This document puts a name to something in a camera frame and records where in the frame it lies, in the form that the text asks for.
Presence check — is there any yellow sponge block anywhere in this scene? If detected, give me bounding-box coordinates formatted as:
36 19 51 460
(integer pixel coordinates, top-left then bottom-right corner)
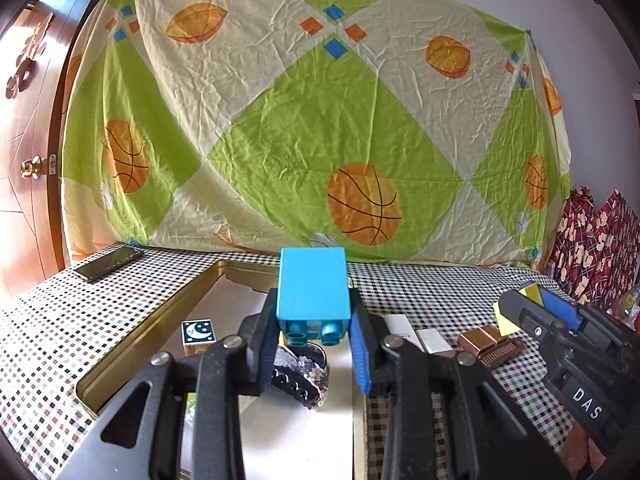
492 283 542 337

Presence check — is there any blue toy building block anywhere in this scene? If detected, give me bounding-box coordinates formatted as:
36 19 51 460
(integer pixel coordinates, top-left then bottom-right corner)
277 247 352 347

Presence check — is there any white red small box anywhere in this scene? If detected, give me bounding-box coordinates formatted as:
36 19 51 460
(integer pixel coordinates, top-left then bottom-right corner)
383 314 424 351

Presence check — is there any person's right hand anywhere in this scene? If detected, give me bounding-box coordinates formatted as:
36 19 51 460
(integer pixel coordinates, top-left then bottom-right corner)
560 424 606 479

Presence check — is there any moon pattern cube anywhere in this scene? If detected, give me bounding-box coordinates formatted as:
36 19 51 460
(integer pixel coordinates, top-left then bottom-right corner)
180 318 216 356

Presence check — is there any red floral fabric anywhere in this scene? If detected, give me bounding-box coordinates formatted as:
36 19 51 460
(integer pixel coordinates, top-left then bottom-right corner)
548 186 639 310

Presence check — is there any gold metal tray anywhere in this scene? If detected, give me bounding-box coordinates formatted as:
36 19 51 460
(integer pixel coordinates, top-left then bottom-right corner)
75 259 371 480

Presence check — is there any black smartphone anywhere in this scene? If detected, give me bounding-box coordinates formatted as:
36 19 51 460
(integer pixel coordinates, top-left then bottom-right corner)
74 245 144 283

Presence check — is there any checkered tablecloth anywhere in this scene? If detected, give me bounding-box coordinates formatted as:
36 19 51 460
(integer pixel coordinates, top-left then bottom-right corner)
1 248 555 479

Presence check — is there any basketball pattern bed sheet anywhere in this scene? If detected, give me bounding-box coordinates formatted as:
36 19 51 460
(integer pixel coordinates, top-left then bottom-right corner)
62 0 570 270

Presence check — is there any brass door knob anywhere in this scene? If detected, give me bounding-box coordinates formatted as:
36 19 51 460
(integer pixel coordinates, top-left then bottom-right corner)
20 155 42 180

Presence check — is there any wooden door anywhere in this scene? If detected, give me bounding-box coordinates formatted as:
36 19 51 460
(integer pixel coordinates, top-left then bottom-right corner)
1 0 99 297

